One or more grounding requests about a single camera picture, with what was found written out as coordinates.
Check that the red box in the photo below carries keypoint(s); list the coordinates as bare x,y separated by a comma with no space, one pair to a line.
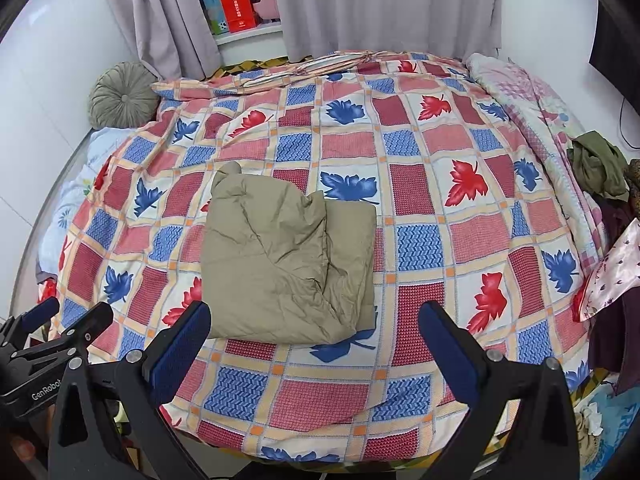
237,5

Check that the khaki puffer jacket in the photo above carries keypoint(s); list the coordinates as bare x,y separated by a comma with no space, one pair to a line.
280,260

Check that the black television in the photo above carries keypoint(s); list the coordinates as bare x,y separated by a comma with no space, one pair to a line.
615,50

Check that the pink floral quilt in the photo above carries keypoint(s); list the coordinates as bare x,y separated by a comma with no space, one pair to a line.
530,95

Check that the leaf-print patchwork quilt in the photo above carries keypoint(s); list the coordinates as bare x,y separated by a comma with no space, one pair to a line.
425,185

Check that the white window sill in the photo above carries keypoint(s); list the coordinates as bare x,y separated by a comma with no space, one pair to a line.
250,35

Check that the olive green garment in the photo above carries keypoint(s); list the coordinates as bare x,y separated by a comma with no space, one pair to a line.
597,165

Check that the grey curtain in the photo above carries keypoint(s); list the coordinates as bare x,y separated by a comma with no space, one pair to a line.
390,5
160,20

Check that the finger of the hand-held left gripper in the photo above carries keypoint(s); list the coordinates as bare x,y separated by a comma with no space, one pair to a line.
92,322
40,309

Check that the light blue floral sheet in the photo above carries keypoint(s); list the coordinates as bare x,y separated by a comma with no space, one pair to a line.
70,195

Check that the red cloth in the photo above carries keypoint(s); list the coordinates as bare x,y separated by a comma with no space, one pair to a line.
47,290

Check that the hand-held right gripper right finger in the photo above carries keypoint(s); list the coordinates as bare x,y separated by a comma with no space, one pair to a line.
452,355

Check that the pink satin printed cloth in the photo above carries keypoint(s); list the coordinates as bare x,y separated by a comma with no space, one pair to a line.
620,265

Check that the blue printed box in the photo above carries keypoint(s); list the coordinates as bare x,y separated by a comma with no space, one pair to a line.
212,2

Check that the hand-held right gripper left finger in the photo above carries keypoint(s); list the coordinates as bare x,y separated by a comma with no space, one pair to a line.
182,350

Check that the white crumpled tissue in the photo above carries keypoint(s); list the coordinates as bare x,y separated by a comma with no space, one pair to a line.
590,417

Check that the printed plastic bag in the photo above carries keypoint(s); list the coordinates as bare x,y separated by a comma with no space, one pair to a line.
617,410

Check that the yellow patterned blanket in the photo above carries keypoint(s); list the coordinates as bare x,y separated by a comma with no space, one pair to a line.
255,66

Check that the round green pleated cushion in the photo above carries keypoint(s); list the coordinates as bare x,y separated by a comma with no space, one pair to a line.
122,95

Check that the striped pillow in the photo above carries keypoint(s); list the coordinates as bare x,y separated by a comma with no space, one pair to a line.
330,62

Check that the brown patterned cloth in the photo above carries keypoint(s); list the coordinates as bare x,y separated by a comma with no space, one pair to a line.
634,175

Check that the dark purple garment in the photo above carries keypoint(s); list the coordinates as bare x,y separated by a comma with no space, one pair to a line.
615,215

